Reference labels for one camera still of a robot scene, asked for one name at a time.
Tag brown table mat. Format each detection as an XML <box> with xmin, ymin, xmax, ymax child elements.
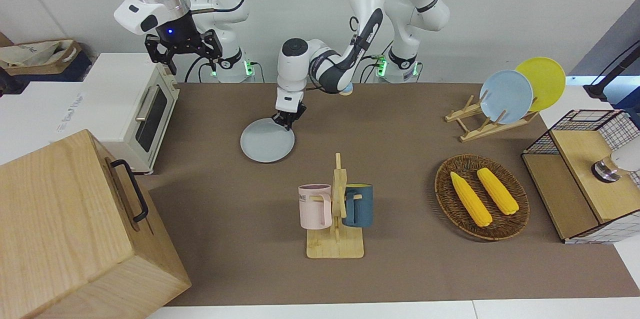
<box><xmin>147</xmin><ymin>81</ymin><xmax>640</xmax><ymax>307</ymax></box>

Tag long pointed yellow corn cob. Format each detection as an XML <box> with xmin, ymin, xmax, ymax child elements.
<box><xmin>449</xmin><ymin>171</ymin><xmax>494</xmax><ymax>228</ymax></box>

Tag wooden crate with cloth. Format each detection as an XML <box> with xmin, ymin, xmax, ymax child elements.
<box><xmin>0</xmin><ymin>39</ymin><xmax>83</xmax><ymax>77</ymax></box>

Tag short blunt yellow corn cob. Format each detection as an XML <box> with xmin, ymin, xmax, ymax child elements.
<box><xmin>476</xmin><ymin>167</ymin><xmax>520</xmax><ymax>216</ymax></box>

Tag dark blue storage bin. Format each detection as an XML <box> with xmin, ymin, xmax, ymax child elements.
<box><xmin>0</xmin><ymin>54</ymin><xmax>93</xmax><ymax>96</ymax></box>

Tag wooden drawer cabinet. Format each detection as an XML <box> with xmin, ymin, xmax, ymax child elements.
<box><xmin>0</xmin><ymin>129</ymin><xmax>192</xmax><ymax>319</ymax></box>

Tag light blue plate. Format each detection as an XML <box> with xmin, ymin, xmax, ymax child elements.
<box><xmin>479</xmin><ymin>69</ymin><xmax>534</xmax><ymax>125</ymax></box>

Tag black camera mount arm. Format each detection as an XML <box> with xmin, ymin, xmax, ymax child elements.
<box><xmin>582</xmin><ymin>41</ymin><xmax>640</xmax><ymax>100</ymax></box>

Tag yellow plate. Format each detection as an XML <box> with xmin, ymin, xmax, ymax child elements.
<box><xmin>514</xmin><ymin>56</ymin><xmax>567</xmax><ymax>113</ymax></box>

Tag wooden box shelf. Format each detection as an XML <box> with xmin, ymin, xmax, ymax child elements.
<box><xmin>521</xmin><ymin>129</ymin><xmax>640</xmax><ymax>241</ymax></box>

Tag brown wicker basket tray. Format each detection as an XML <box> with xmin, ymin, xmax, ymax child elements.
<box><xmin>434</xmin><ymin>154</ymin><xmax>531</xmax><ymax>241</ymax></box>

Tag pink mug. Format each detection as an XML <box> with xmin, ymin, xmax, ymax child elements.
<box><xmin>298</xmin><ymin>184</ymin><xmax>333</xmax><ymax>230</ymax></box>

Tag wooden plate rack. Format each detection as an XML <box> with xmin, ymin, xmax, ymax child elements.
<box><xmin>444</xmin><ymin>94</ymin><xmax>540</xmax><ymax>143</ymax></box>

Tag white cylinder with glass base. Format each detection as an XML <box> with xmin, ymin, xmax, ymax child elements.
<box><xmin>591</xmin><ymin>141</ymin><xmax>640</xmax><ymax>184</ymax></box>

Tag dark blue mug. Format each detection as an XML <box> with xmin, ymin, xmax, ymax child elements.
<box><xmin>341</xmin><ymin>183</ymin><xmax>374</xmax><ymax>228</ymax></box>

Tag wire basket with white liner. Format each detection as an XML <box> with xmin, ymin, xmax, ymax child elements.
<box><xmin>521</xmin><ymin>108</ymin><xmax>640</xmax><ymax>246</ymax></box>

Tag wooden mug tree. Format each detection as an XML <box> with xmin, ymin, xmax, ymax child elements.
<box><xmin>306</xmin><ymin>152</ymin><xmax>366</xmax><ymax>260</ymax></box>

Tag white printed carton box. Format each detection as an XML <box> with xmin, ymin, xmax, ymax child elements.
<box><xmin>0</xmin><ymin>79</ymin><xmax>131</xmax><ymax>165</ymax></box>

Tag black cabinet handle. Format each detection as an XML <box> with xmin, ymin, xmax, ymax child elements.
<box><xmin>110</xmin><ymin>159</ymin><xmax>150</xmax><ymax>224</ymax></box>

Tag white toaster oven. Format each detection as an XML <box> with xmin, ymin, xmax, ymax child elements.
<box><xmin>75</xmin><ymin>52</ymin><xmax>181</xmax><ymax>176</ymax></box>

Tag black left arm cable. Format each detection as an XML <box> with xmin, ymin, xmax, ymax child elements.
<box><xmin>348</xmin><ymin>9</ymin><xmax>383</xmax><ymax>67</ymax></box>

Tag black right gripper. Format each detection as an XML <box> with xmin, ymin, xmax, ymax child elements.
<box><xmin>146</xmin><ymin>11</ymin><xmax>223</xmax><ymax>76</ymax></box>

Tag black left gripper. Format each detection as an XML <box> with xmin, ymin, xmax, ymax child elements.
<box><xmin>272</xmin><ymin>103</ymin><xmax>307</xmax><ymax>131</ymax></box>

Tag gray round plate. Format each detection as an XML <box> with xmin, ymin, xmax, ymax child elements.
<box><xmin>240</xmin><ymin>117</ymin><xmax>296</xmax><ymax>164</ymax></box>

